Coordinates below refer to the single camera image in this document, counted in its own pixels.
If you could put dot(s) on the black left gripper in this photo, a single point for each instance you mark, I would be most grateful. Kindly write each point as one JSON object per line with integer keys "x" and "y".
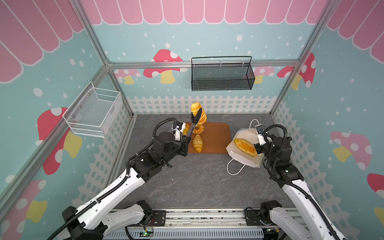
{"x": 184, "y": 146}

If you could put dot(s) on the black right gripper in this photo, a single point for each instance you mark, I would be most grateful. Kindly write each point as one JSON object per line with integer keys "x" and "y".
{"x": 261, "y": 148}

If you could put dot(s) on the small yellow fake bread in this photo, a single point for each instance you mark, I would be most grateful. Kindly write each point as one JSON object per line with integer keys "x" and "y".
{"x": 198, "y": 143}

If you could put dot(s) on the white paper bag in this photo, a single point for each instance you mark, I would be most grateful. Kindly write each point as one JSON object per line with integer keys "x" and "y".
{"x": 251, "y": 135}

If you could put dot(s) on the steel tongs with black tips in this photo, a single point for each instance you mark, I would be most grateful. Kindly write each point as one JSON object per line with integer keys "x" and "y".
{"x": 195, "y": 119}

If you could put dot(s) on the twisted ring fake bread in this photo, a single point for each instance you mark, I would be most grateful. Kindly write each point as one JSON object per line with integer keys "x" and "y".
{"x": 197, "y": 130}

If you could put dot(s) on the ridged fake bread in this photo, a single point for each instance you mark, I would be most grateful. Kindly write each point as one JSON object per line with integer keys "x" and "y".
{"x": 194, "y": 109}

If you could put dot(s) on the long ridged fake loaf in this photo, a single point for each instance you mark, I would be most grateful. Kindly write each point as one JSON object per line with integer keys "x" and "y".
{"x": 246, "y": 147}

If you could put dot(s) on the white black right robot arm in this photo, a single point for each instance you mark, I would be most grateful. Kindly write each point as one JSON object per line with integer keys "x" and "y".
{"x": 294, "y": 186}

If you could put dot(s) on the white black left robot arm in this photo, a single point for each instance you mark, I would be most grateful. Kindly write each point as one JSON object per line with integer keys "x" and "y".
{"x": 95, "y": 219}

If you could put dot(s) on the brown plastic tray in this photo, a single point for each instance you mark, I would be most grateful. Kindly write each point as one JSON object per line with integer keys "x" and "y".
{"x": 216, "y": 138}

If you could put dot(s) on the black mesh wall basket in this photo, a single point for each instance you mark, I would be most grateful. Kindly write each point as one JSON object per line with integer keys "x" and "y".
{"x": 228, "y": 73}

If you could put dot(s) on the white wire wall basket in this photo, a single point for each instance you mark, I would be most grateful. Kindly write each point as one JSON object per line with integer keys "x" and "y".
{"x": 93, "y": 112}

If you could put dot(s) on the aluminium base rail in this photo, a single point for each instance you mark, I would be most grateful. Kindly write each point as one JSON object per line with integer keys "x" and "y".
{"x": 213, "y": 222}

